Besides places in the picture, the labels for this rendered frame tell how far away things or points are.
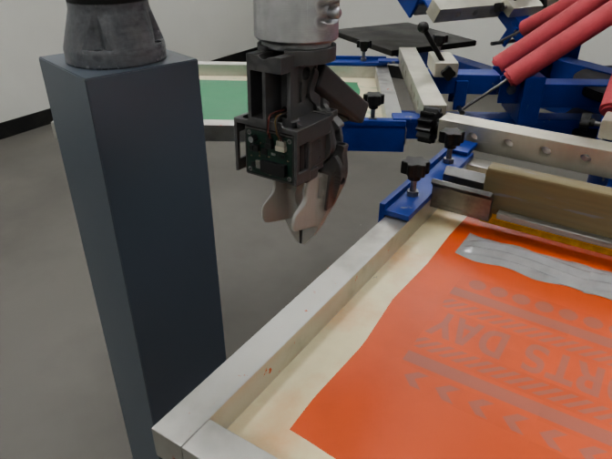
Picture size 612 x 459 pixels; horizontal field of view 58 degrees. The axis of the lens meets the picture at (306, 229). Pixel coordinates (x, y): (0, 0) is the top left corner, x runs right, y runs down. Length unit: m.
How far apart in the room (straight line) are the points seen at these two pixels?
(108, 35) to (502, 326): 0.66
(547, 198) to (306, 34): 0.52
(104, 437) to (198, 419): 1.37
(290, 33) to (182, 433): 0.36
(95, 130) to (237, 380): 0.44
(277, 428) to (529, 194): 0.52
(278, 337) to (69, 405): 1.48
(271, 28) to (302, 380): 0.36
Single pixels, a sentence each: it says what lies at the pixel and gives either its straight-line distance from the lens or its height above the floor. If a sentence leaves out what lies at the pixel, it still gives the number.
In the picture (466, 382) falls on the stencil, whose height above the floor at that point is 0.95.
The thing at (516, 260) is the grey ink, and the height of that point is 0.96.
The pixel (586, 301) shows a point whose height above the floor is 0.95.
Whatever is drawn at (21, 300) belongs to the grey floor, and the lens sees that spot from 2.60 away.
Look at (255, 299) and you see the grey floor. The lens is 2.33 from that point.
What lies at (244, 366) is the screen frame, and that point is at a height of 0.99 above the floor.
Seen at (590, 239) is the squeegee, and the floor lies 0.99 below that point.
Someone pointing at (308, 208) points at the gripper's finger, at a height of 1.14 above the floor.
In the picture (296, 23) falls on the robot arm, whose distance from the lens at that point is 0.49.
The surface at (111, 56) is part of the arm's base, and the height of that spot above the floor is 1.22.
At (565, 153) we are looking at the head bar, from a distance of 1.11.
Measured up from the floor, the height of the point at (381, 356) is 0.95.
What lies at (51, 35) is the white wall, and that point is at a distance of 4.63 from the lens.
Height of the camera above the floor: 1.40
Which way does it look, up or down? 30 degrees down
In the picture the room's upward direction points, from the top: straight up
